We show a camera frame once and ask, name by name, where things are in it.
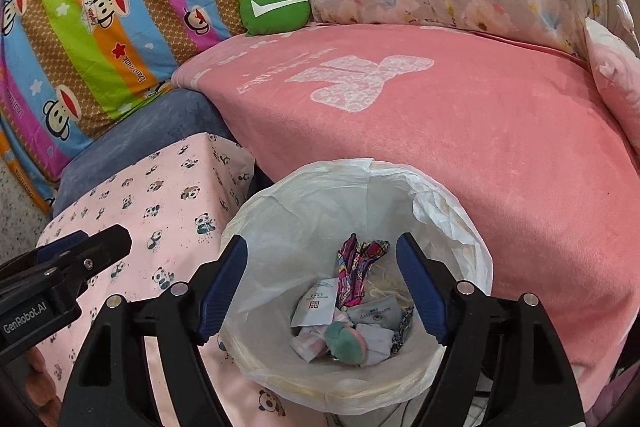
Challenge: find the green pink round toy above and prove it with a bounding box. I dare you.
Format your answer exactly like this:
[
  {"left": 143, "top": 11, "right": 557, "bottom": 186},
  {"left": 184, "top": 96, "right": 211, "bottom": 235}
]
[{"left": 324, "top": 319, "right": 371, "bottom": 365}]

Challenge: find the light blue sock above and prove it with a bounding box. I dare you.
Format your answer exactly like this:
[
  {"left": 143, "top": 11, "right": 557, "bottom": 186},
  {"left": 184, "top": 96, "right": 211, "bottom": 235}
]
[{"left": 356, "top": 324, "right": 396, "bottom": 355}]

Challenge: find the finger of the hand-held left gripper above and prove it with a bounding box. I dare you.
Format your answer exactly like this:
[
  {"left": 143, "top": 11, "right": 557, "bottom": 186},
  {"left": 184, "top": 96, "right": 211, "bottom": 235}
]
[
  {"left": 35, "top": 225, "right": 134, "bottom": 303},
  {"left": 0, "top": 231, "right": 90, "bottom": 280}
]

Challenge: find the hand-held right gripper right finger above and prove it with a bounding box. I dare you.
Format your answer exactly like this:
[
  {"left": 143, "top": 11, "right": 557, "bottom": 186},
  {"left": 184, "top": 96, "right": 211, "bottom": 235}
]
[{"left": 395, "top": 232, "right": 586, "bottom": 427}]

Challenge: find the green round cushion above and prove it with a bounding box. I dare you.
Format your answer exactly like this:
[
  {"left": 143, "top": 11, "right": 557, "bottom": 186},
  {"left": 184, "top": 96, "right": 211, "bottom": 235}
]
[{"left": 239, "top": 0, "right": 311, "bottom": 36}]

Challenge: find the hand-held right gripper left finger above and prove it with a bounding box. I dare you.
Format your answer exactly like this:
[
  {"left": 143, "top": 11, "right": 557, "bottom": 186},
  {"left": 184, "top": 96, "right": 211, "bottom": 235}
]
[{"left": 59, "top": 234, "right": 249, "bottom": 427}]

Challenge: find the pink panda print sheet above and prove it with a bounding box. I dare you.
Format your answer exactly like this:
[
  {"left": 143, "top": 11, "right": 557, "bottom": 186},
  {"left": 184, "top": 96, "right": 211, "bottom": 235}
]
[{"left": 35, "top": 133, "right": 331, "bottom": 427}]

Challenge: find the pink pillow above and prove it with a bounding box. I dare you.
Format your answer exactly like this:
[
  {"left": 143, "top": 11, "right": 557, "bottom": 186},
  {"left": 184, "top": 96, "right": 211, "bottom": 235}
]
[{"left": 584, "top": 18, "right": 640, "bottom": 142}]

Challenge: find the person's left hand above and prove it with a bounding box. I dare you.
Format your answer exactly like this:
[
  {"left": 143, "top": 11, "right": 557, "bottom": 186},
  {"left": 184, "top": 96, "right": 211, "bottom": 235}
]
[{"left": 22, "top": 347, "right": 58, "bottom": 408}]

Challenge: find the striped monkey print quilt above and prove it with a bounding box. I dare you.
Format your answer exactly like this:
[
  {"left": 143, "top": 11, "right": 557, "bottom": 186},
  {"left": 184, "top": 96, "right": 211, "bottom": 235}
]
[{"left": 0, "top": 0, "right": 253, "bottom": 212}]

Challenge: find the white packet with red label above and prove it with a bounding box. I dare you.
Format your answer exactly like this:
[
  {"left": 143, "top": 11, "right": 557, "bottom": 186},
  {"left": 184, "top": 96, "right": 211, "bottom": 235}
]
[{"left": 291, "top": 278, "right": 338, "bottom": 328}]

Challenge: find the pink blanket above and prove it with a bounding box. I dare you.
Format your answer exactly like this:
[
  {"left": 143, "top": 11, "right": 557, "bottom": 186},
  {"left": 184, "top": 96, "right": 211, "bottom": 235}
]
[{"left": 171, "top": 23, "right": 640, "bottom": 413}]

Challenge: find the purple cloth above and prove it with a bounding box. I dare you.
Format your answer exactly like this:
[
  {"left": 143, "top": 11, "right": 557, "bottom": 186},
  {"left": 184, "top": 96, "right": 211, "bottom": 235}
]
[{"left": 585, "top": 362, "right": 640, "bottom": 427}]

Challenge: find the colourful patterned cloth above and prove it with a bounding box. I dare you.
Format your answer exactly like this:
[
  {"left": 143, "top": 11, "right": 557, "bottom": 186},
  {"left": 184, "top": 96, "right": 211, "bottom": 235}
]
[{"left": 336, "top": 233, "right": 416, "bottom": 355}]

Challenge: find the grey packet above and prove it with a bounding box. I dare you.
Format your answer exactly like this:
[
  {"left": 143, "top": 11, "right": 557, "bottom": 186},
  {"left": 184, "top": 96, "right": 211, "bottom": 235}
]
[{"left": 347, "top": 299, "right": 403, "bottom": 328}]

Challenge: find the trash bin with white liner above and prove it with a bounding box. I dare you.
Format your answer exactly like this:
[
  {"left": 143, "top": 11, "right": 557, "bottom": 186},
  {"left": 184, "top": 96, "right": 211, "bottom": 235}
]
[{"left": 218, "top": 158, "right": 496, "bottom": 405}]

